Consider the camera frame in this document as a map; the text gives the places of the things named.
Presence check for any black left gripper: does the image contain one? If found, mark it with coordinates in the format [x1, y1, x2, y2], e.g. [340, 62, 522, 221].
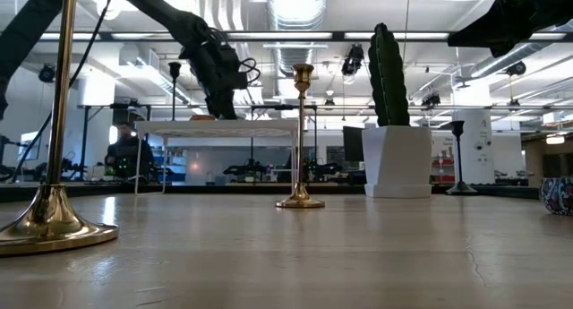
[178, 30, 250, 121]

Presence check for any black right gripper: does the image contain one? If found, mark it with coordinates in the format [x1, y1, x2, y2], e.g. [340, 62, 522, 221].
[447, 0, 554, 59]

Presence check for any slim gold candlestick holder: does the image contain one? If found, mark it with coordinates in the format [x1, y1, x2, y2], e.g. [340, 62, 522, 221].
[0, 0, 120, 257]
[275, 63, 326, 210]

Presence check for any short black candlestick holder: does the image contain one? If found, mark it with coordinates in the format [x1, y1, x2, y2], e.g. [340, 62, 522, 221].
[440, 119, 479, 196]

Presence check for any person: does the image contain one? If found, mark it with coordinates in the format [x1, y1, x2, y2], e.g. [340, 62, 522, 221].
[104, 122, 156, 181]

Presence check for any green cactus plant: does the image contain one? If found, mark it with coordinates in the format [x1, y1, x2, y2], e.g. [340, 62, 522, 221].
[368, 22, 411, 127]

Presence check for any red storage shelf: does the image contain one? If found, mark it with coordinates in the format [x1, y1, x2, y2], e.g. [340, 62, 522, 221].
[432, 155, 456, 185]

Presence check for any white hexagonal plant pot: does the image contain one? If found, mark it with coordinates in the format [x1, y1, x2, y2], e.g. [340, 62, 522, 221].
[361, 124, 433, 199]

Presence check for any blue patterned ceramic bowl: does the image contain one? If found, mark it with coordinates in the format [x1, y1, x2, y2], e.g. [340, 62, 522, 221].
[538, 176, 573, 217]

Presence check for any white grid wire rack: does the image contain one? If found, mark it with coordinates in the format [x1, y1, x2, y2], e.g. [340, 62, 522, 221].
[133, 118, 300, 196]

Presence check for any silver ventilation duct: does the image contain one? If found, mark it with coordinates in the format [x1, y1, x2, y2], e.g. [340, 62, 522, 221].
[266, 0, 329, 80]

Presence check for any black overhead camera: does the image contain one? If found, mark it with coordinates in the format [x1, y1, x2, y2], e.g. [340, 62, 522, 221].
[340, 43, 366, 77]

